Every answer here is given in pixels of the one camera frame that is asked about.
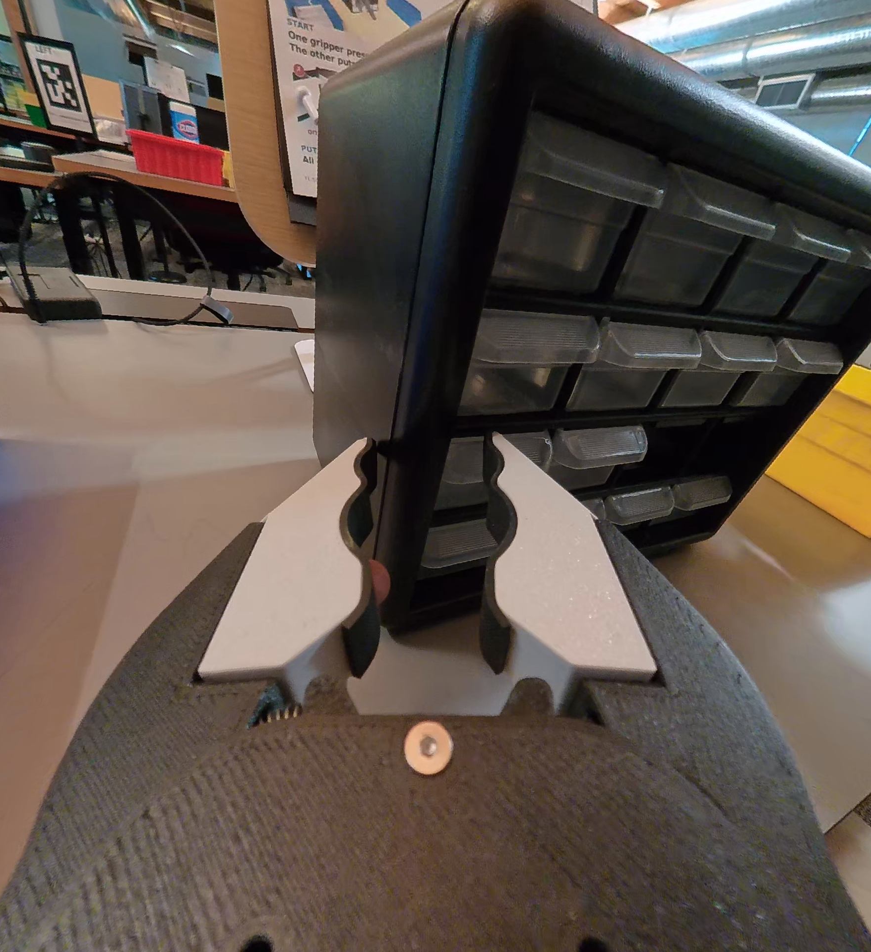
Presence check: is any silver ceiling duct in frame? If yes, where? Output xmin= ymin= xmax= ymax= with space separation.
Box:
xmin=614 ymin=0 xmax=871 ymax=114

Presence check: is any wooden background table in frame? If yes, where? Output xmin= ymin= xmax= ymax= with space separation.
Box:
xmin=52 ymin=150 xmax=239 ymax=281

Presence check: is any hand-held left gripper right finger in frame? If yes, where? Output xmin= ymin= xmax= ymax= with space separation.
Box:
xmin=479 ymin=432 xmax=660 ymax=716

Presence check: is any white wall vent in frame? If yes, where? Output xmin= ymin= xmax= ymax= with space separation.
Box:
xmin=754 ymin=73 xmax=817 ymax=112

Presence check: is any red plastic bin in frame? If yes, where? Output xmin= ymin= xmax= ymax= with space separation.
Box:
xmin=126 ymin=128 xmax=227 ymax=187

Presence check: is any curved wooden board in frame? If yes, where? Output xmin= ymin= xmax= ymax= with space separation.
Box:
xmin=212 ymin=0 xmax=318 ymax=266

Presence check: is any clear pulled-out small drawer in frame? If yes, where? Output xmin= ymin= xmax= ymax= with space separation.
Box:
xmin=553 ymin=424 xmax=650 ymax=489

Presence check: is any black cable with grey connector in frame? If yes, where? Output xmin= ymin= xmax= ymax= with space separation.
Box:
xmin=18 ymin=172 xmax=236 ymax=327

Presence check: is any grey desk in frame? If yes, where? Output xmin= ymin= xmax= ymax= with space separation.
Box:
xmin=0 ymin=256 xmax=871 ymax=952

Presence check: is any white instruction poster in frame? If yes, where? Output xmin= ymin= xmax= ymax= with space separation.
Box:
xmin=267 ymin=0 xmax=460 ymax=199

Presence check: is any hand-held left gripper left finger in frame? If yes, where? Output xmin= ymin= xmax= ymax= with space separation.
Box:
xmin=196 ymin=437 xmax=382 ymax=705

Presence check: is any black adapter box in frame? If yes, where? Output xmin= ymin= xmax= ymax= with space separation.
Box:
xmin=7 ymin=271 xmax=102 ymax=323

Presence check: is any framed marker sign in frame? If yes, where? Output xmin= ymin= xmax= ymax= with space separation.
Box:
xmin=17 ymin=33 xmax=99 ymax=137

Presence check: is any yellow plastic bin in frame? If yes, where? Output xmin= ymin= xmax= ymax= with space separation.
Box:
xmin=766 ymin=363 xmax=871 ymax=538

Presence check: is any black small-parts drawer cabinet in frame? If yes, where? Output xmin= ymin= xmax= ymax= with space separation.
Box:
xmin=315 ymin=0 xmax=871 ymax=635

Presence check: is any set of clear cabinet drawers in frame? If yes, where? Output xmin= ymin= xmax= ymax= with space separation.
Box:
xmin=421 ymin=112 xmax=871 ymax=575

